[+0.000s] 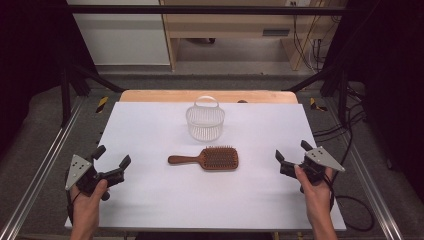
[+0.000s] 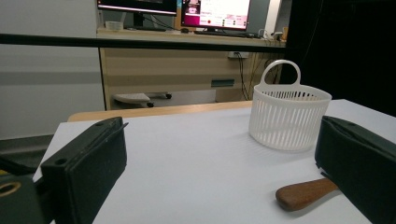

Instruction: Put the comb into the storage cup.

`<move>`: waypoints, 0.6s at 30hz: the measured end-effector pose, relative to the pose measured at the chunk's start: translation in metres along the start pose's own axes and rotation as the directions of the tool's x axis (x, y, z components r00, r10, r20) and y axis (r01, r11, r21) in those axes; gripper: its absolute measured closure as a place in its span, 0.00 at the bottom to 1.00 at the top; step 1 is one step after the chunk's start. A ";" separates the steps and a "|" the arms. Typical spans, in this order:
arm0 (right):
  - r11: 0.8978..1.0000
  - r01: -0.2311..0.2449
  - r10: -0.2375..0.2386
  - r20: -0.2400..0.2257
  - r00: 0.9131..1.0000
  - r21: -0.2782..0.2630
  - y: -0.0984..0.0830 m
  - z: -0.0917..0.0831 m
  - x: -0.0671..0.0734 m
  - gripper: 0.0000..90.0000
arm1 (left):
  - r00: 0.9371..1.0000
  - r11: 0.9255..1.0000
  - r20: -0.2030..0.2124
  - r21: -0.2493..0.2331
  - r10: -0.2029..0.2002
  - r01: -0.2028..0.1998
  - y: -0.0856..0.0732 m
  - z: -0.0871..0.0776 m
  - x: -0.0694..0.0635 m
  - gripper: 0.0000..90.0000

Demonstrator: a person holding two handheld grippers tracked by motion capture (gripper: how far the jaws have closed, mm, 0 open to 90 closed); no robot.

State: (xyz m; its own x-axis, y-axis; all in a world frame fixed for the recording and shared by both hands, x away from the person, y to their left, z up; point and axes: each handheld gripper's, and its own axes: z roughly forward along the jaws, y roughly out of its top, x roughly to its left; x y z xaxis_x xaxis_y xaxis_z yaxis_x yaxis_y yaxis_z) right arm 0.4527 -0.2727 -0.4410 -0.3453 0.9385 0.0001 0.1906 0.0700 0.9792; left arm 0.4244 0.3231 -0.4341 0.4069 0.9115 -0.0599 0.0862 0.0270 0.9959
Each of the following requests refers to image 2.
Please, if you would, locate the black horizontal frame bar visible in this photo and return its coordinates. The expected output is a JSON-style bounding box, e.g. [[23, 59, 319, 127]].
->
[[0, 33, 287, 53]]

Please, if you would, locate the computer monitor with pink screen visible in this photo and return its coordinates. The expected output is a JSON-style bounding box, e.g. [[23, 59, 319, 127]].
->
[[180, 0, 252, 32]]

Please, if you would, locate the wooden hairbrush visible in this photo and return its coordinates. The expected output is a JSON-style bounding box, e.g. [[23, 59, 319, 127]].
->
[[275, 177, 340, 213]]

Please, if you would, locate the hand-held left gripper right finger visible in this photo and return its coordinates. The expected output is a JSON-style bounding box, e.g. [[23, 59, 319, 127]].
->
[[314, 115, 396, 224]]

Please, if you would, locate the grey desk tag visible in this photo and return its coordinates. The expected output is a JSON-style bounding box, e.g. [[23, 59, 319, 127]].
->
[[210, 78, 235, 88]]

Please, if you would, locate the white power strip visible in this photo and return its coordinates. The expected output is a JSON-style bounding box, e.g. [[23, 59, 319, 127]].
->
[[227, 51, 250, 60]]

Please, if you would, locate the black curtain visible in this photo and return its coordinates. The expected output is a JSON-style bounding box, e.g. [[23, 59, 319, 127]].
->
[[285, 0, 396, 118]]

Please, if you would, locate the light wooden desk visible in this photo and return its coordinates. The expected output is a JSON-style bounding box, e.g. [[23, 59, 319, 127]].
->
[[96, 27, 287, 110]]

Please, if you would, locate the bundle of desk cables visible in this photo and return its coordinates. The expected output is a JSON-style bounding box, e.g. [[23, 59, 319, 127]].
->
[[236, 52, 252, 101]]

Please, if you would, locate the wooden table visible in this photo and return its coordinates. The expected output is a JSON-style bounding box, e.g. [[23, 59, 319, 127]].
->
[[67, 100, 253, 123]]

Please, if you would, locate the black keyboard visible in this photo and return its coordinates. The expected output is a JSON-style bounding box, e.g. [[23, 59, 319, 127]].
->
[[193, 29, 261, 39]]

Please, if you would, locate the white chair base with casters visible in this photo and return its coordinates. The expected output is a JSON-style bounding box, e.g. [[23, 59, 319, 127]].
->
[[112, 91, 173, 108]]

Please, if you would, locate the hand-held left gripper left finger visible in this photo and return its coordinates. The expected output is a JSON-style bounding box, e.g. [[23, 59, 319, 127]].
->
[[40, 116, 129, 224]]

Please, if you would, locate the white slotted plastic basket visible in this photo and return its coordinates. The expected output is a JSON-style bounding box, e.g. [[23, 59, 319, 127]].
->
[[247, 59, 332, 152]]

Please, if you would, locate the white cabinet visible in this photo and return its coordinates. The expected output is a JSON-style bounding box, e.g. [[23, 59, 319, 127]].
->
[[0, 0, 106, 140]]

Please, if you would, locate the dark computer monitor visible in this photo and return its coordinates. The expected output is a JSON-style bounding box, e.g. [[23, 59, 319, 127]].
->
[[96, 0, 177, 17]]

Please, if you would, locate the white table sheet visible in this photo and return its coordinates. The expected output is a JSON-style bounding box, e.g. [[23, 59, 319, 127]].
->
[[32, 98, 396, 224]]

